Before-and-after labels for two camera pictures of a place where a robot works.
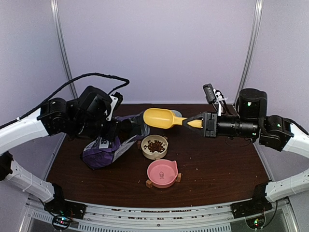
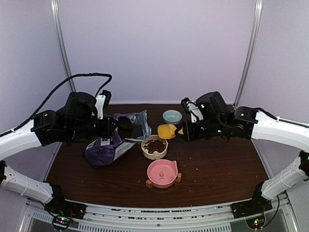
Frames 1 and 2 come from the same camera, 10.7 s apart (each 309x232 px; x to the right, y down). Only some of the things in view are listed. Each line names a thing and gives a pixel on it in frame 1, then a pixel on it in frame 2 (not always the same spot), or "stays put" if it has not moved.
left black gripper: x=110 y=134 stays put
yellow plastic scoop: x=161 y=118 to x=166 y=131
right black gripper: x=210 y=126 to x=188 y=134
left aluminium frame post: x=56 y=10 stays put
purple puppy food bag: x=102 y=151 stays put
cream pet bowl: x=154 y=146 stays put
